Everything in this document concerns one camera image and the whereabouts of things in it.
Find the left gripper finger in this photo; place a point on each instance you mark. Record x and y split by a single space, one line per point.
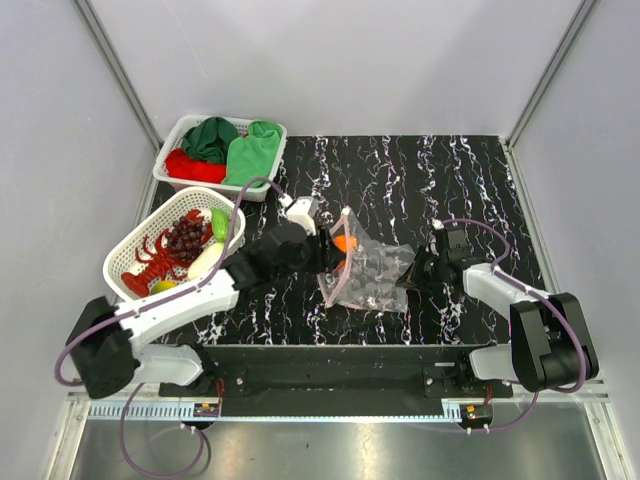
325 239
333 262

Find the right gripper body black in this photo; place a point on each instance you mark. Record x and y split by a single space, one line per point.
428 269

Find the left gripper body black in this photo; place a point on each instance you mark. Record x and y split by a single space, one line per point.
307 259

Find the clear zip top bag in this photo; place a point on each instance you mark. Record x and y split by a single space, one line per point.
367 281

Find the green vegetable toy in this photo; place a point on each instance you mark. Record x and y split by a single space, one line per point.
220 222

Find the white radish toy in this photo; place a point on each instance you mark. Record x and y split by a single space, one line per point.
205 261

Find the purple grape bunch toy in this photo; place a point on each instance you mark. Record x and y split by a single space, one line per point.
185 240

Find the yellow fruit toy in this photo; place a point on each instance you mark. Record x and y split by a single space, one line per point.
162 286

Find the red lobster toy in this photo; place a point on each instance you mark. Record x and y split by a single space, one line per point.
155 262

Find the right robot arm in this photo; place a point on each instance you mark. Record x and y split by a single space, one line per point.
550 347

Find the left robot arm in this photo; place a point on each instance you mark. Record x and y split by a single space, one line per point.
114 346

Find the white perforated empty basket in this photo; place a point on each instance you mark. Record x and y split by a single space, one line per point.
122 257

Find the light green cloth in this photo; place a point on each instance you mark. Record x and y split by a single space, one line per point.
254 154

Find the white basket with cloths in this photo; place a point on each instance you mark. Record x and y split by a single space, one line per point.
256 193

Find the dark green cloth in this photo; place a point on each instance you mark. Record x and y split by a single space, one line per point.
210 140

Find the red cloth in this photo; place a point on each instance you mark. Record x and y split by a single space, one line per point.
179 165

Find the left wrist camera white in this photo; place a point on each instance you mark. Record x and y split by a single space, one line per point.
302 212

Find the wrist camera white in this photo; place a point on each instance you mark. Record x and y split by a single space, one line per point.
439 229
302 212

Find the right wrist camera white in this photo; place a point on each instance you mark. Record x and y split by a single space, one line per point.
439 229

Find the white slotted cable duct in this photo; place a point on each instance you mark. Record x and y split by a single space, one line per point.
195 412

